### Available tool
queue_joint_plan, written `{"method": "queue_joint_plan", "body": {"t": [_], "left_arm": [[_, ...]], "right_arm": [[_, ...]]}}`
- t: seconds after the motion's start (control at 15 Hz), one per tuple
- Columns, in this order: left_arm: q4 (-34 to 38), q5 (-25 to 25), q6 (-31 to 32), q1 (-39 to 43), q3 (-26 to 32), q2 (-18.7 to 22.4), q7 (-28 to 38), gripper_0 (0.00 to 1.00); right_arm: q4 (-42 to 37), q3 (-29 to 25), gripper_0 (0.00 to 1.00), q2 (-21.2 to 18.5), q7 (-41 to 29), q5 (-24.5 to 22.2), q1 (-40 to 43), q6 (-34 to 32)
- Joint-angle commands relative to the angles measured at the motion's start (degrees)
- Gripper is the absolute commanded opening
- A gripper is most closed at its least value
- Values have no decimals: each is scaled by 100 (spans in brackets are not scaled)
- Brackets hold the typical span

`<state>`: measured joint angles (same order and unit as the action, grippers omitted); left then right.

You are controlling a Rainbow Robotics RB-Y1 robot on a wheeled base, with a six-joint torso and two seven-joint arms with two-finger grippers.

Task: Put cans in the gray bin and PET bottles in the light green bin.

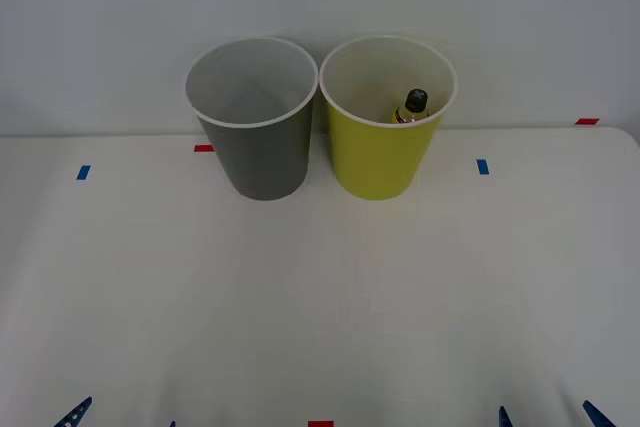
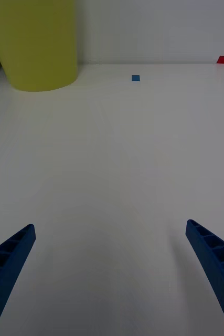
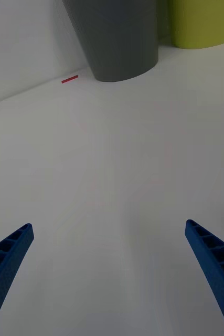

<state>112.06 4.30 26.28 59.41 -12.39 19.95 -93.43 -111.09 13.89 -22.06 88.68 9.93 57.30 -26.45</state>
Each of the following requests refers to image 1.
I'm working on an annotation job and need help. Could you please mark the yellow-green plastic waste bin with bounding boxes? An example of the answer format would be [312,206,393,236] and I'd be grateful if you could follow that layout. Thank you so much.
[318,34,460,202]

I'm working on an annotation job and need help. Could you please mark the grey plastic waste bin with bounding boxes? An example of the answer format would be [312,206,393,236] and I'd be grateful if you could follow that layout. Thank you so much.
[183,35,321,202]

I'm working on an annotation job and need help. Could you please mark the yellow bottle with black cap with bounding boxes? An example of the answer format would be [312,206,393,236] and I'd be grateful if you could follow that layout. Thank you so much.
[390,88,432,125]

